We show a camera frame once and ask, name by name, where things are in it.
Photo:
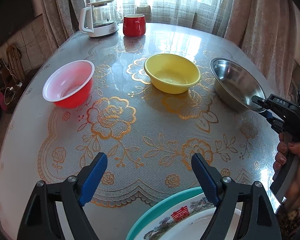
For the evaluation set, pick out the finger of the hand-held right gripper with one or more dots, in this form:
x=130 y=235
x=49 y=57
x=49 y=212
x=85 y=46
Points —
x=268 y=116
x=259 y=102

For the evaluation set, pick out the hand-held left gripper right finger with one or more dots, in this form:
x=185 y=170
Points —
x=205 y=177

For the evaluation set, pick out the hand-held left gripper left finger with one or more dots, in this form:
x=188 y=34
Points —
x=93 y=177

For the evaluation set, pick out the stainless steel bowl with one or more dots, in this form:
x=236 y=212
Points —
x=235 y=82

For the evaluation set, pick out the large floral deep plate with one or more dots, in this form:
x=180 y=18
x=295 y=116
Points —
x=180 y=213

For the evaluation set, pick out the teal plate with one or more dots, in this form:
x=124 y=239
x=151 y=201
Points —
x=141 y=218

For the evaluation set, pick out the yellow bowl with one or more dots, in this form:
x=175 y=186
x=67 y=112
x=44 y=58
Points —
x=171 y=72

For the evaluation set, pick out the red plastic bowl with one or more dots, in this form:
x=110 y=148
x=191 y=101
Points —
x=70 y=82

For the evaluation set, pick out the person's right forearm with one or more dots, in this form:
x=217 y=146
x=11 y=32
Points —
x=298 y=223

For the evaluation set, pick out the grey patterned curtain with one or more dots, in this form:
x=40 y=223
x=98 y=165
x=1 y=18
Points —
x=260 y=22
x=62 y=12

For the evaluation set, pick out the white sheer curtain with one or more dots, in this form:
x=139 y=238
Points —
x=165 y=0

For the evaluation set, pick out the red mug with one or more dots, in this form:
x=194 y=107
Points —
x=133 y=26

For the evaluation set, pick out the white glass electric kettle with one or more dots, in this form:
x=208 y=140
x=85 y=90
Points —
x=100 y=20

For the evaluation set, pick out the black wall television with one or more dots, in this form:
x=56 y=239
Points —
x=10 y=17

